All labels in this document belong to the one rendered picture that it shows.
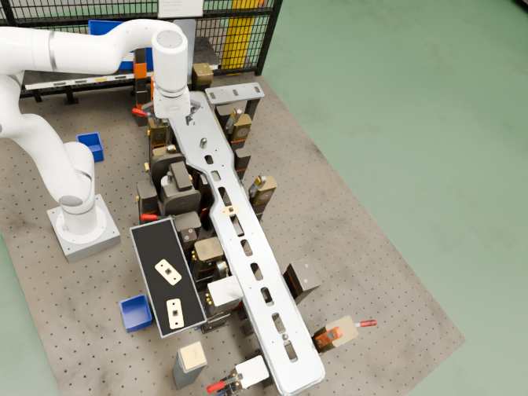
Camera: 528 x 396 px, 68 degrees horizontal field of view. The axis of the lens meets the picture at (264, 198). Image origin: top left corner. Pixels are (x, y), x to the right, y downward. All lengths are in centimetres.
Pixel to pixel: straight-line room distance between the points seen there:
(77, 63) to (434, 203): 299
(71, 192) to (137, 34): 56
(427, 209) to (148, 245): 256
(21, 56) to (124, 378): 115
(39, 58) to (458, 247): 305
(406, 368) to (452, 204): 195
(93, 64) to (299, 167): 141
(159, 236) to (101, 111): 110
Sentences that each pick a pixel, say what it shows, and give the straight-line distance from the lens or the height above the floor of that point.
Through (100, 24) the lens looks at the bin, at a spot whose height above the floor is 114.
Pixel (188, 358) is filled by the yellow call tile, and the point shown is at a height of 116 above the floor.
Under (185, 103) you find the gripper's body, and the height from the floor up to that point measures 154.
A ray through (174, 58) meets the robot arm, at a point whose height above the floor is 172.
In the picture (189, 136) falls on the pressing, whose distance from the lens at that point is 177.
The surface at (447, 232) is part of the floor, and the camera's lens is 343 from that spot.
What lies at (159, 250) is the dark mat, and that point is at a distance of 131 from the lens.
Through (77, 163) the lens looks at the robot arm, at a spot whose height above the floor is 121.
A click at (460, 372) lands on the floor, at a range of 303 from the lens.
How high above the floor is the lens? 236
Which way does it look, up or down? 56 degrees down
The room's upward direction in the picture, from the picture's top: 24 degrees clockwise
